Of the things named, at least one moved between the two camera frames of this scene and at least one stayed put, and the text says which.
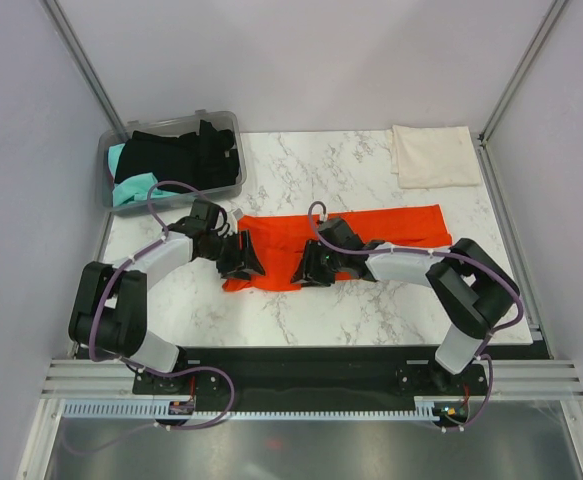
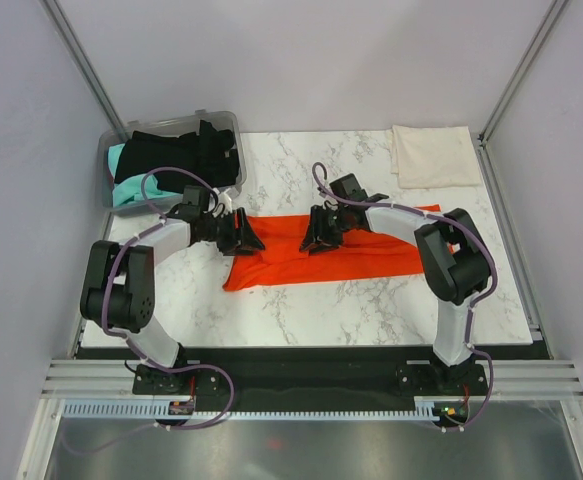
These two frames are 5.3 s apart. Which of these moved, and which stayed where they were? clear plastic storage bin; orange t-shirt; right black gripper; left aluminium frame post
Moved: right black gripper
Stayed: left aluminium frame post; clear plastic storage bin; orange t-shirt
